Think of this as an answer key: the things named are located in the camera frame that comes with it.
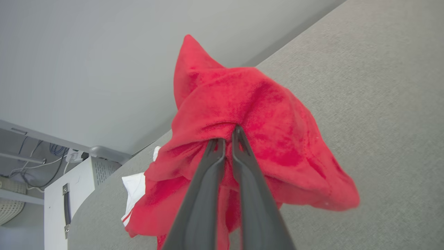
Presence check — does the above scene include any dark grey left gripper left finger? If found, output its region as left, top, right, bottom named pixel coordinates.
left=161, top=138, right=227, bottom=250

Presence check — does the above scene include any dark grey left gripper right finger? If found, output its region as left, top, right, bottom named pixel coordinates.
left=231, top=125, right=296, bottom=250

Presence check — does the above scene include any red basketball jersey garment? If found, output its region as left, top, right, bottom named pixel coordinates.
left=121, top=34, right=360, bottom=250

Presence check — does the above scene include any white power adapter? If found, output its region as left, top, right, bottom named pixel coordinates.
left=65, top=149, right=84, bottom=164

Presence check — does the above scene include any grey fabric sofa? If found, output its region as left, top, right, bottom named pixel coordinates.
left=68, top=0, right=444, bottom=250

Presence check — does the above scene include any white perforated basket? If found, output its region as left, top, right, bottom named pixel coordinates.
left=0, top=177, right=27, bottom=226

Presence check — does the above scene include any grey desk frame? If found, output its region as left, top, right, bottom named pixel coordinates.
left=0, top=120, right=132, bottom=165

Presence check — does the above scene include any white cabinet with black handle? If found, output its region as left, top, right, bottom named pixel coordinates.
left=44, top=156, right=122, bottom=250

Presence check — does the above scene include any bundle of cables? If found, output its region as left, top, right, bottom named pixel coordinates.
left=20, top=149, right=69, bottom=189

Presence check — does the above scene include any blue cable bundle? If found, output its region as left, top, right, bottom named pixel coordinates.
left=49, top=143, right=68, bottom=157

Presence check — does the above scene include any white cable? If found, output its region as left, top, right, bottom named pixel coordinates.
left=9, top=156, right=71, bottom=178

